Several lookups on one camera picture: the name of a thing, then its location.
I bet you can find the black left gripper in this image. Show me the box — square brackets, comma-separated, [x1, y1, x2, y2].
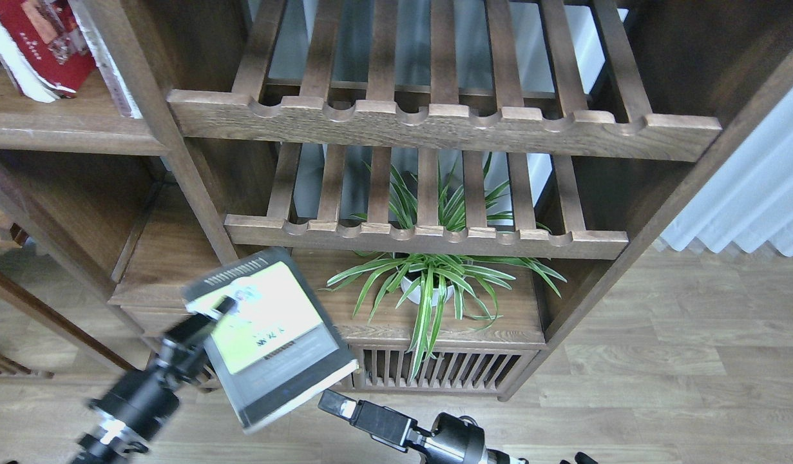
[89, 296, 237, 443]

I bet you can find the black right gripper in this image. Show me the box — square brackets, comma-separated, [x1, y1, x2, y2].
[318, 389, 487, 463]

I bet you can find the black and yellow book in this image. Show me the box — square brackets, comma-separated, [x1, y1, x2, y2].
[181, 247, 358, 434]

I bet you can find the red cover book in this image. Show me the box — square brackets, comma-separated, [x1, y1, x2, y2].
[0, 1, 96, 103]

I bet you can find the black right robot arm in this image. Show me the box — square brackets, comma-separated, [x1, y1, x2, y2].
[318, 389, 528, 463]

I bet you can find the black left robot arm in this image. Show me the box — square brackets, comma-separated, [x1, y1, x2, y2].
[73, 296, 238, 463]

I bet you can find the white plant pot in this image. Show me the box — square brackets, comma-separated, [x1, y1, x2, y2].
[399, 274, 455, 307]

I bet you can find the green spider plant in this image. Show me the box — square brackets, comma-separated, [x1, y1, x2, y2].
[321, 152, 567, 378]

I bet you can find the worn upright book spine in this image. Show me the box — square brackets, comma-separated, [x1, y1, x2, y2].
[69, 1, 143, 119]

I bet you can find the dark wooden bookshelf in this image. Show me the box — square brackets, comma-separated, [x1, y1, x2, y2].
[0, 1, 793, 401]

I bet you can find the white curtain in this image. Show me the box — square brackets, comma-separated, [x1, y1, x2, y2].
[660, 88, 793, 256]

